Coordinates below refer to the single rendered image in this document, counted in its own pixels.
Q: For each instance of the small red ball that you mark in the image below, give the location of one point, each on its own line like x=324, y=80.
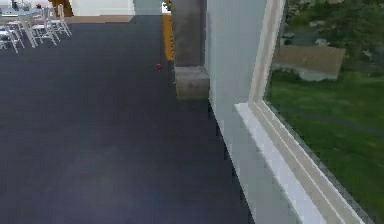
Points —
x=158, y=67

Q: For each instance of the grey stone fireplace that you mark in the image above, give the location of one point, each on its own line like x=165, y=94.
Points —
x=189, y=50

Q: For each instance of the yellow wooden shelf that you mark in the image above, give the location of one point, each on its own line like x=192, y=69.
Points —
x=168, y=36

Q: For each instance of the white framed window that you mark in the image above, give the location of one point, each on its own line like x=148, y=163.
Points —
x=333, y=110

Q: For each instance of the white dining chair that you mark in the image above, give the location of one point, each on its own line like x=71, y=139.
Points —
x=61, y=21
x=8, y=35
x=44, y=30

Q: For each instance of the small red object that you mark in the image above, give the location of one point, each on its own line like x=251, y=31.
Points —
x=38, y=6

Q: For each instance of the white dining table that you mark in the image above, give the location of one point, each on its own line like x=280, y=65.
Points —
x=27, y=16

